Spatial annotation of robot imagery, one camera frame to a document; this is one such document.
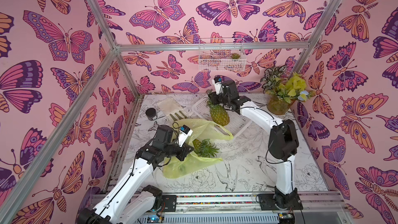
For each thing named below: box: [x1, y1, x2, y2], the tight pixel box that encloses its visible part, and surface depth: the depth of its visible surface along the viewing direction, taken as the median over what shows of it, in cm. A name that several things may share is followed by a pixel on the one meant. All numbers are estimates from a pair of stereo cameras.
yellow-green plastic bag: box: [162, 118, 234, 179], surface depth 83 cm
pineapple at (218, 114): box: [205, 97, 230, 128], surface depth 89 cm
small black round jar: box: [145, 107, 158, 121], surface depth 106 cm
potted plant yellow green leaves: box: [260, 65, 317, 115], surface depth 99 cm
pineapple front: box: [192, 138, 220, 158], surface depth 87 cm
